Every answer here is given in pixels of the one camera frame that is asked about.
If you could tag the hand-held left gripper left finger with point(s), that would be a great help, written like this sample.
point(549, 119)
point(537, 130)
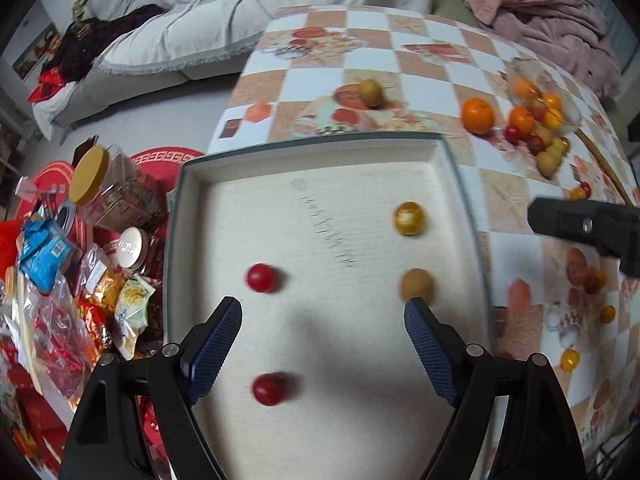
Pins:
point(212, 347)

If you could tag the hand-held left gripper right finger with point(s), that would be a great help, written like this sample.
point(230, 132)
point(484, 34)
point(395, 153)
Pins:
point(430, 347)

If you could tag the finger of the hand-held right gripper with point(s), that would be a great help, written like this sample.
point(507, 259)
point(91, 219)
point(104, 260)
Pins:
point(575, 220)

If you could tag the brown longan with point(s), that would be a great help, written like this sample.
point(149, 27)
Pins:
point(562, 145)
point(544, 135)
point(548, 163)
point(416, 282)
point(371, 92)

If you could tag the red cherry tomato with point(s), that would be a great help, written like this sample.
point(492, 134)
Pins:
point(592, 283)
point(260, 277)
point(269, 389)
point(512, 133)
point(586, 189)
point(535, 143)

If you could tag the yellow cherry tomato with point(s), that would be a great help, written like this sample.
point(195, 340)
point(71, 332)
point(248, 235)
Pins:
point(553, 120)
point(607, 314)
point(409, 218)
point(576, 193)
point(570, 359)

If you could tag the white shallow tray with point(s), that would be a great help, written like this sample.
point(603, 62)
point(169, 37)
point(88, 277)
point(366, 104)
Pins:
point(325, 260)

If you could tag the yellow green snack packet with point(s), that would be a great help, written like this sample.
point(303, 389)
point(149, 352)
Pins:
point(131, 310)

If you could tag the clear glass bowl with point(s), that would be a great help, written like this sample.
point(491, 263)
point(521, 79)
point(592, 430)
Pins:
point(570, 110)

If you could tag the small orange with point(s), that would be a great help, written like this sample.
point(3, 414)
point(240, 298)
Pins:
point(521, 121)
point(552, 102)
point(525, 87)

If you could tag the white lid jar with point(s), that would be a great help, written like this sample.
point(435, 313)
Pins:
point(131, 247)

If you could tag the clear bag of yellow snacks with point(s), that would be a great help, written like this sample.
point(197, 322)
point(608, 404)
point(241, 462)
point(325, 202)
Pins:
point(100, 280)

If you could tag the large orange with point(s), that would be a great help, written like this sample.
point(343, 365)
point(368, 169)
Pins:
point(477, 116)

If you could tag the clear bag of red candies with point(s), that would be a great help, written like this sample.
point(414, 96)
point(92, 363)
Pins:
point(60, 345)

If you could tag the yellow lid plastic jar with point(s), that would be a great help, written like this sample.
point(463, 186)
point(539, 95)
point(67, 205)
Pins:
point(115, 195)

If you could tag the blue snack packet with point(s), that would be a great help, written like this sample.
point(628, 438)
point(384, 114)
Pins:
point(45, 255)

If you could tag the red round mat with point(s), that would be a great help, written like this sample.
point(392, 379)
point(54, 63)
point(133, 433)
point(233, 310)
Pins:
point(165, 157)

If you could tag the pink blanket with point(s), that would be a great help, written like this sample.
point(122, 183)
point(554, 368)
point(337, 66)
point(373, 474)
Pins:
point(540, 5)

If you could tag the checked printed tablecloth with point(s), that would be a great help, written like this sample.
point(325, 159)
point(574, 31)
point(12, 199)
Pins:
point(320, 85)

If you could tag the red cloth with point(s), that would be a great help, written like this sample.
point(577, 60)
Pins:
point(45, 87)

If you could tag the dark red clothing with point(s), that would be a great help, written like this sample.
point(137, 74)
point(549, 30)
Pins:
point(100, 35)

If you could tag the grey covered sofa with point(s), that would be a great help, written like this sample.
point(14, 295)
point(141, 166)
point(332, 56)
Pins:
point(200, 15)

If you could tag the wall picture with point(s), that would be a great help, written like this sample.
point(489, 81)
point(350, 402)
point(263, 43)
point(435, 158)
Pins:
point(32, 50)

